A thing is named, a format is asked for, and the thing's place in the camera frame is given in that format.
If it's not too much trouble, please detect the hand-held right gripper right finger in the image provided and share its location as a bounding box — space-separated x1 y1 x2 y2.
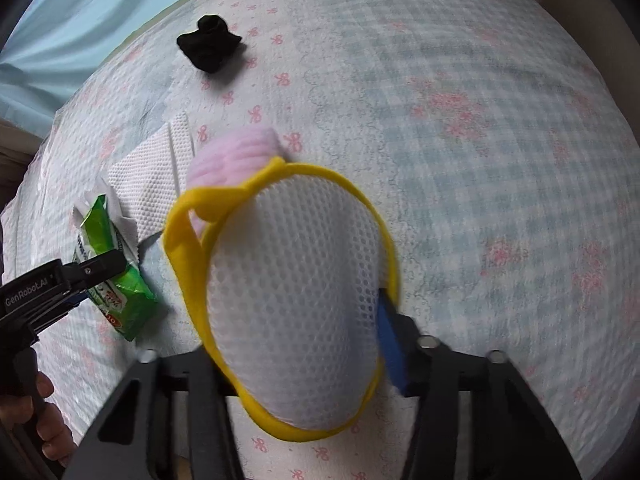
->
376 288 582 480

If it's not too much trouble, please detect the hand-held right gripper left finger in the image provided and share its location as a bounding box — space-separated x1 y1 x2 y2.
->
63 348 247 480

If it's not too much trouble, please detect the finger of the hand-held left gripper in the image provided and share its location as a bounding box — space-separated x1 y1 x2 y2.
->
61 250 127 293

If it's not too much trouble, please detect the green tissue packet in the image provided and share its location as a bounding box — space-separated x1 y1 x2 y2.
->
72 194 158 342

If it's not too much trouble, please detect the white mesh yellow-trimmed laundry bag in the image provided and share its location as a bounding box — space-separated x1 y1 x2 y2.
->
164 157 400 443

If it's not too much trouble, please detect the pink fluffy cloth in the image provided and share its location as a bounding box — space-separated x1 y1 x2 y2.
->
187 127 291 235

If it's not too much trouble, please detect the person's left hand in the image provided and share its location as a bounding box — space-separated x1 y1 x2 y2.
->
0 372 76 468

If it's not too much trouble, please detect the white paper towel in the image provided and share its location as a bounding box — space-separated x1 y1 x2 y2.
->
73 112 194 251

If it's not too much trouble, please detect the floral checked bed sheet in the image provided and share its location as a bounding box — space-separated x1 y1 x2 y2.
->
2 0 640 480

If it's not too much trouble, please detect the light blue curtain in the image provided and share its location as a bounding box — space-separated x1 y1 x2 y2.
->
0 0 251 133

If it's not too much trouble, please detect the black sock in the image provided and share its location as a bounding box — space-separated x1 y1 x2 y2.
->
176 15 244 74

